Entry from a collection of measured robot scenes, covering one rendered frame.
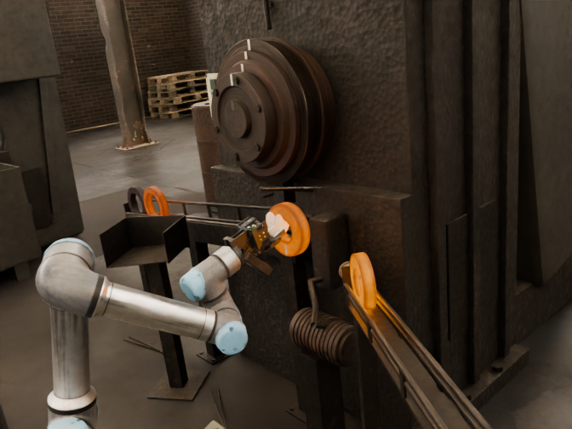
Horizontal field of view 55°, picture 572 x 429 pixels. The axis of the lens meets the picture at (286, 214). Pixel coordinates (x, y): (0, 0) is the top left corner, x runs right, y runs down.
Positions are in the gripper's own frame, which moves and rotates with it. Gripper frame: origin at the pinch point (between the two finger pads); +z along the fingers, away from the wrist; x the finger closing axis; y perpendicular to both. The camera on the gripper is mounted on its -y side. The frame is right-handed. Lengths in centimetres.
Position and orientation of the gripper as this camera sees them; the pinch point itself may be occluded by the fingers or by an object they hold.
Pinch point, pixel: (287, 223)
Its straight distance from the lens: 156.9
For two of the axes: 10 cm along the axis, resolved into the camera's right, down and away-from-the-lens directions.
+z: 6.9, -5.2, 5.1
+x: -6.7, -1.8, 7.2
